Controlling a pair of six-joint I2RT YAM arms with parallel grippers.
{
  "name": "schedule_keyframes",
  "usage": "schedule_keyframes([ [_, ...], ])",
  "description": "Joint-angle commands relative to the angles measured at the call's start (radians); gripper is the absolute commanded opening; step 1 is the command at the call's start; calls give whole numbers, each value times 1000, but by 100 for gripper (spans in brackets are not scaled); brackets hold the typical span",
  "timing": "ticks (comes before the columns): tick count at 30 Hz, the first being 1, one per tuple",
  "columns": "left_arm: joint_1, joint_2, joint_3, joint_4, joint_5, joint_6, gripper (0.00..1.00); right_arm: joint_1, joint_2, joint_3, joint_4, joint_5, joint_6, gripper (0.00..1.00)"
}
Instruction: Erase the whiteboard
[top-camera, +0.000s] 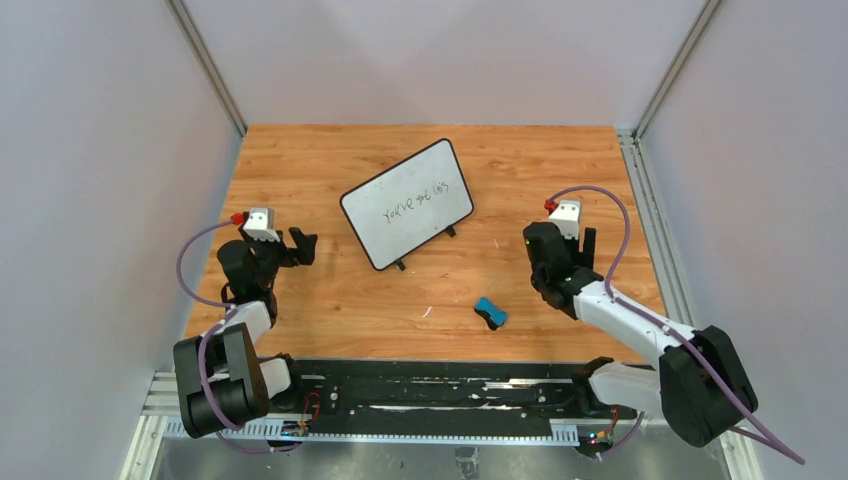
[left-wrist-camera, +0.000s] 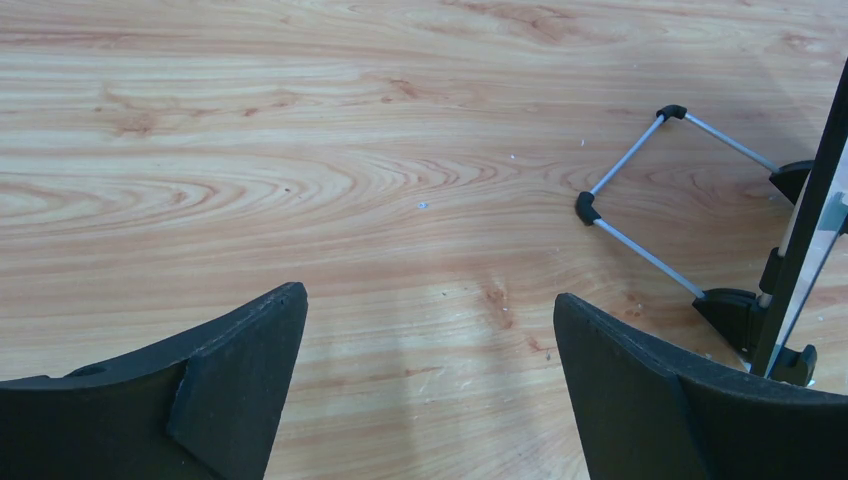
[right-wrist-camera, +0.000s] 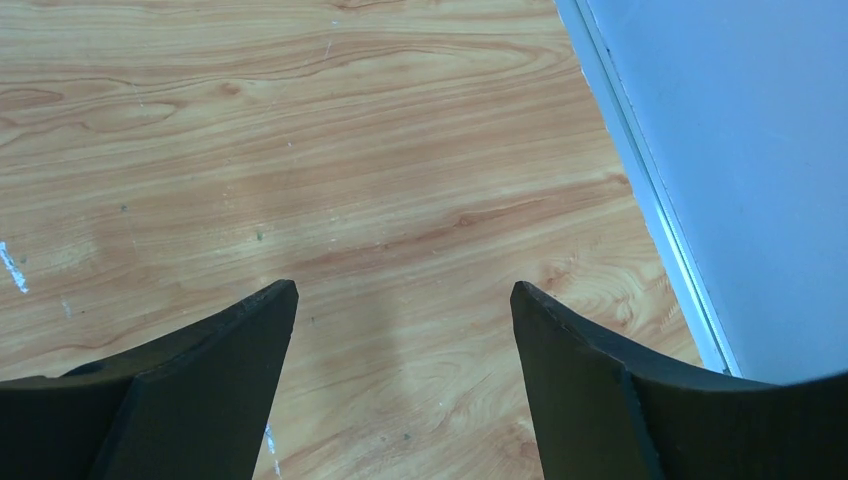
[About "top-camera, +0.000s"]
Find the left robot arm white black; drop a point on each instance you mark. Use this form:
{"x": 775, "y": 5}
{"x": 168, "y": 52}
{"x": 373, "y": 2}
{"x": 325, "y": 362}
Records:
{"x": 222, "y": 383}

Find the blue and black eraser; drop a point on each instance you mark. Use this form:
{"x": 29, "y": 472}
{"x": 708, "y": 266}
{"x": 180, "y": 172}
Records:
{"x": 493, "y": 316}

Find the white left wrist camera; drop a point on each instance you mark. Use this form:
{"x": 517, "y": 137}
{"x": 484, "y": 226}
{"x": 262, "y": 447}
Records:
{"x": 259, "y": 225}

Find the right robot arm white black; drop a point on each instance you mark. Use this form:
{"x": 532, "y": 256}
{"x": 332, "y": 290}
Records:
{"x": 696, "y": 381}

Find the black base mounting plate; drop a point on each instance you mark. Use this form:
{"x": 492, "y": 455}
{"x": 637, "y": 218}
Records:
{"x": 447, "y": 399}

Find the aluminium front rail frame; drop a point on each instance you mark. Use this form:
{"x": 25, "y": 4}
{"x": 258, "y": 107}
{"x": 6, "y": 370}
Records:
{"x": 278, "y": 446}

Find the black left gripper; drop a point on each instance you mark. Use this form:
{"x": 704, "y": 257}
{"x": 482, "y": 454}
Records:
{"x": 284, "y": 248}

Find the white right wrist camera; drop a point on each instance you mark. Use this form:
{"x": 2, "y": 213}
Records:
{"x": 565, "y": 215}

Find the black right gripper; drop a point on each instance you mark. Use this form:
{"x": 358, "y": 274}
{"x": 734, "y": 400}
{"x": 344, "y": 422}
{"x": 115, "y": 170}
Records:
{"x": 577, "y": 249}

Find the aluminium corner post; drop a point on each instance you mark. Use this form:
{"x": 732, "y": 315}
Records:
{"x": 196, "y": 43}
{"x": 688, "y": 46}

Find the right aluminium table rail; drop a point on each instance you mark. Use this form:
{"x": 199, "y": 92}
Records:
{"x": 655, "y": 230}

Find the white whiteboard with black frame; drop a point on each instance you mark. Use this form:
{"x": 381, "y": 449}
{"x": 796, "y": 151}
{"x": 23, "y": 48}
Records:
{"x": 409, "y": 204}

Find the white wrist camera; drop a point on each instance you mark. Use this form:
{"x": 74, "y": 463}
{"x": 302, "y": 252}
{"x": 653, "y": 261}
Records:
{"x": 259, "y": 225}
{"x": 565, "y": 215}

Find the right aluminium corner post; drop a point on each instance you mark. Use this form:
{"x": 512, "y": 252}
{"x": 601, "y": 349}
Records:
{"x": 688, "y": 46}

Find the left aluminium corner post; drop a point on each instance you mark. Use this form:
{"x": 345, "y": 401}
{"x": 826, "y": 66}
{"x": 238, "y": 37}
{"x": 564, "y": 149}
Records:
{"x": 196, "y": 43}

